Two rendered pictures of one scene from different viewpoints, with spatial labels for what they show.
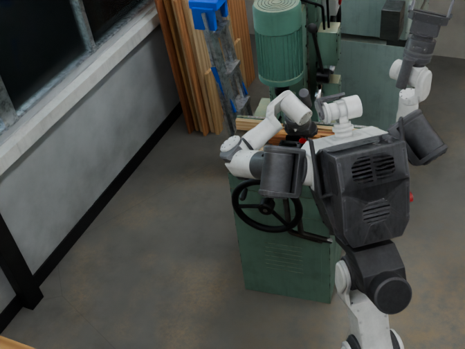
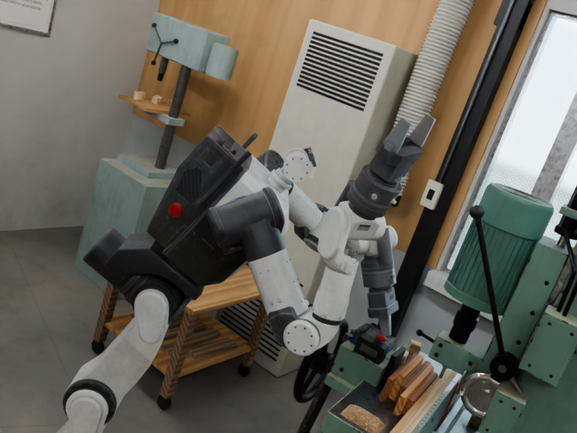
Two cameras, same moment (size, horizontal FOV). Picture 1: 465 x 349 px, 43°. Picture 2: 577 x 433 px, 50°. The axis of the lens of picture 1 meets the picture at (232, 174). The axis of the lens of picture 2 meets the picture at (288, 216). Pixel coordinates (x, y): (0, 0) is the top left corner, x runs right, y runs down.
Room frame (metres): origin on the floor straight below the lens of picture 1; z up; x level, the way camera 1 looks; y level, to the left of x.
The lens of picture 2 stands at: (1.51, -1.87, 1.70)
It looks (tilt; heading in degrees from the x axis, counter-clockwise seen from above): 16 degrees down; 93
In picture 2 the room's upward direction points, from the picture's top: 19 degrees clockwise
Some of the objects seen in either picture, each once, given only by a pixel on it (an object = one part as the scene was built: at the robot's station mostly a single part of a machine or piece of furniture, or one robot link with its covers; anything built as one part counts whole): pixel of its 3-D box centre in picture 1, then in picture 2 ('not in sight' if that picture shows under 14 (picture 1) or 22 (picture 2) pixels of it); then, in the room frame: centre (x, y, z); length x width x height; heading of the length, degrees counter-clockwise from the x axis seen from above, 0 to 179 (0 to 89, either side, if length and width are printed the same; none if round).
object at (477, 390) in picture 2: (319, 97); (485, 395); (2.05, -0.41, 1.02); 0.12 x 0.03 x 0.12; 158
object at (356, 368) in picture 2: not in sight; (365, 362); (1.77, -0.25, 0.91); 0.15 x 0.14 x 0.09; 68
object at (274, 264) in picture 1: (295, 207); not in sight; (2.09, -0.29, 0.36); 0.58 x 0.45 x 0.71; 158
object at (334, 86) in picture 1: (329, 90); (504, 411); (2.09, -0.46, 1.02); 0.09 x 0.07 x 0.12; 68
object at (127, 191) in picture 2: not in sight; (162, 161); (0.53, 1.61, 0.79); 0.62 x 0.48 x 1.58; 149
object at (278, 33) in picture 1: (279, 40); (497, 248); (1.98, -0.24, 1.35); 0.18 x 0.18 x 0.31
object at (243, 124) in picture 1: (304, 129); (435, 398); (1.96, -0.33, 0.92); 0.60 x 0.02 x 0.05; 68
